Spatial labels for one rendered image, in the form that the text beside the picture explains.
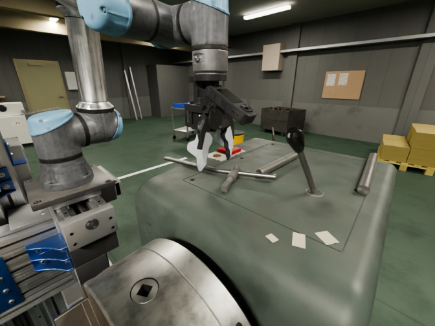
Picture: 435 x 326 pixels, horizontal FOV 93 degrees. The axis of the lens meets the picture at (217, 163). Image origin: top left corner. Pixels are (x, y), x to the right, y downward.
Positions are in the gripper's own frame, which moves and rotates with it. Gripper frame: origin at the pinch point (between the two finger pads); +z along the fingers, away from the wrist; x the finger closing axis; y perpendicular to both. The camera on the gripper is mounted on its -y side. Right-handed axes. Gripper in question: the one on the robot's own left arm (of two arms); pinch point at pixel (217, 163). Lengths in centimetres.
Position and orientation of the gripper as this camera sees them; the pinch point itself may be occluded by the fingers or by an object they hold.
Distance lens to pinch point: 50.3
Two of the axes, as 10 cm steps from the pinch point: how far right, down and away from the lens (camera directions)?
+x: -6.6, 2.7, -7.0
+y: -7.5, -2.4, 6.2
